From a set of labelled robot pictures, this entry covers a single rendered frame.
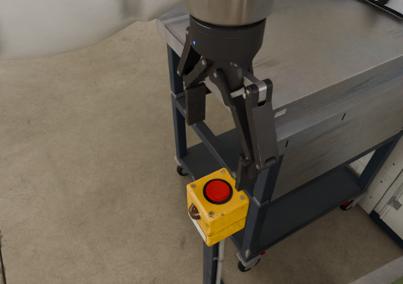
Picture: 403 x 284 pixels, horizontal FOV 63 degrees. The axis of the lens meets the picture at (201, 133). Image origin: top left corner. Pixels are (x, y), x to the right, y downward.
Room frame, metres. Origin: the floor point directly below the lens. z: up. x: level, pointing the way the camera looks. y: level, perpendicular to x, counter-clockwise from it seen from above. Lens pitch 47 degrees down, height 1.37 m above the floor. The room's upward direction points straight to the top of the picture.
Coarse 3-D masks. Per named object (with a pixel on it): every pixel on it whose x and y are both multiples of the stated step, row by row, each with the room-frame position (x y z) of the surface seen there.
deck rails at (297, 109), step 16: (160, 16) 0.97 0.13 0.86; (176, 16) 0.99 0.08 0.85; (384, 64) 0.65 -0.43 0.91; (400, 64) 0.68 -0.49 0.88; (352, 80) 0.60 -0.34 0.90; (368, 80) 0.63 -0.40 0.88; (384, 80) 0.66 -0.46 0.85; (304, 96) 0.53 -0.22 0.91; (320, 96) 0.55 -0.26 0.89; (336, 96) 0.58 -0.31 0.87; (352, 96) 0.60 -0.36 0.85; (288, 112) 0.51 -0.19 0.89; (304, 112) 0.53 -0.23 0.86
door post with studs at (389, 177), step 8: (400, 160) 0.78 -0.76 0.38; (392, 168) 0.79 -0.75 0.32; (400, 168) 0.77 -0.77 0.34; (384, 176) 0.79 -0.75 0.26; (392, 176) 0.77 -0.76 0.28; (384, 184) 0.78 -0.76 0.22; (376, 192) 0.78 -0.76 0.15; (368, 200) 0.79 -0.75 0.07; (376, 200) 0.77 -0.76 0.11; (368, 208) 0.77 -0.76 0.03
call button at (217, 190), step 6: (216, 180) 0.32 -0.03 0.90; (210, 186) 0.31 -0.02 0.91; (216, 186) 0.31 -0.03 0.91; (222, 186) 0.31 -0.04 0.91; (210, 192) 0.30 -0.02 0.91; (216, 192) 0.30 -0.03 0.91; (222, 192) 0.30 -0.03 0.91; (228, 192) 0.30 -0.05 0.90; (210, 198) 0.29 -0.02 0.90; (216, 198) 0.29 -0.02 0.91; (222, 198) 0.29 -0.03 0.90
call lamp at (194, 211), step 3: (192, 204) 0.29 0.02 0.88; (195, 204) 0.29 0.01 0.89; (192, 207) 0.28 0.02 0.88; (195, 207) 0.28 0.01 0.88; (189, 210) 0.28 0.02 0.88; (192, 210) 0.28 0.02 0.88; (195, 210) 0.28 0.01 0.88; (198, 210) 0.28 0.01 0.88; (189, 213) 0.28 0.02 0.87; (192, 213) 0.27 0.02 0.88; (195, 213) 0.27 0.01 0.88; (198, 213) 0.27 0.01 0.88; (192, 216) 0.27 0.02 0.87; (195, 216) 0.27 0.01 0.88; (198, 216) 0.27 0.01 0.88; (195, 219) 0.27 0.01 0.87; (198, 219) 0.27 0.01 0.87; (201, 219) 0.27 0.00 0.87
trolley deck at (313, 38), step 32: (288, 0) 1.11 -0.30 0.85; (320, 0) 1.11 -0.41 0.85; (352, 0) 1.11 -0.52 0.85; (160, 32) 0.97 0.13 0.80; (288, 32) 0.90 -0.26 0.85; (320, 32) 0.90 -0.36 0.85; (352, 32) 0.90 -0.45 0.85; (384, 32) 0.90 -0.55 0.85; (256, 64) 0.74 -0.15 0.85; (288, 64) 0.74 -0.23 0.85; (320, 64) 0.74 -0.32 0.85; (352, 64) 0.74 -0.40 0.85; (288, 96) 0.61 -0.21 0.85; (384, 96) 0.63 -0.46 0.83; (288, 128) 0.50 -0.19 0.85; (320, 128) 0.52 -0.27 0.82
